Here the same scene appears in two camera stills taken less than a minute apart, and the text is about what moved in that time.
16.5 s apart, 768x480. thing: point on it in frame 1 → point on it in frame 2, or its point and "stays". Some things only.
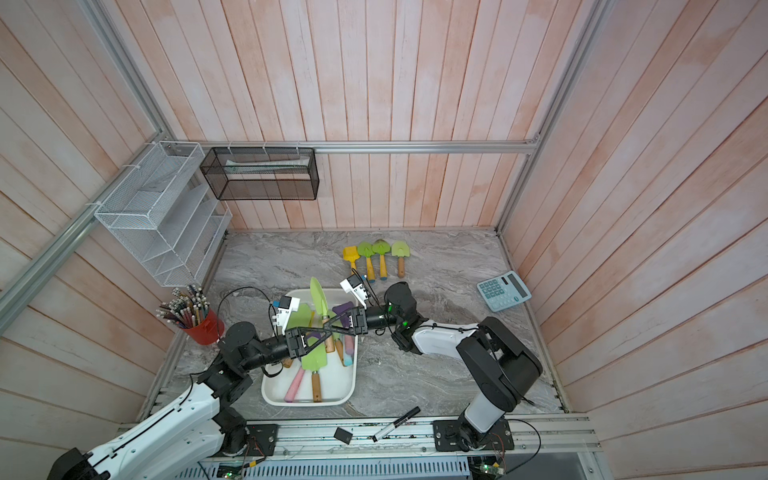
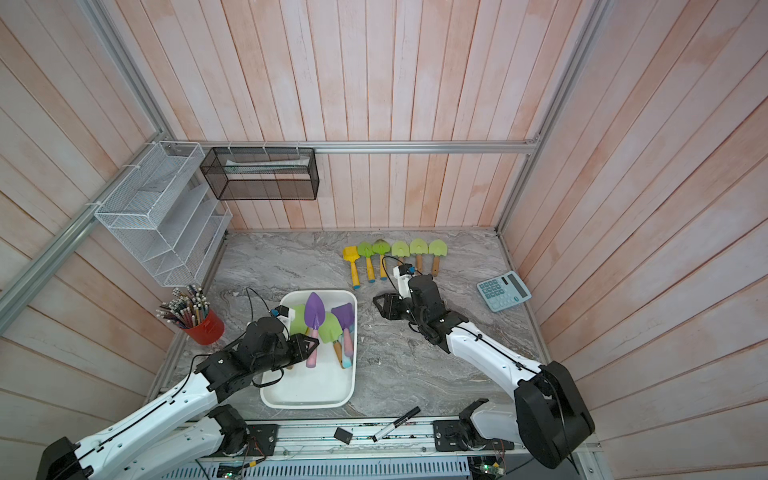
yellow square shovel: (351, 253) stays
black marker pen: (397, 423) stays
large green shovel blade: (301, 317) stays
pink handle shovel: (294, 385) → (314, 316)
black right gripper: (361, 321) → (391, 309)
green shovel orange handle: (382, 247) stays
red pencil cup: (208, 331) stays
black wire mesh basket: (262, 173) stays
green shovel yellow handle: (366, 249) stays
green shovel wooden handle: (401, 250) stays
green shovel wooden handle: (329, 341) → (419, 247)
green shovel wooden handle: (316, 387) → (437, 248)
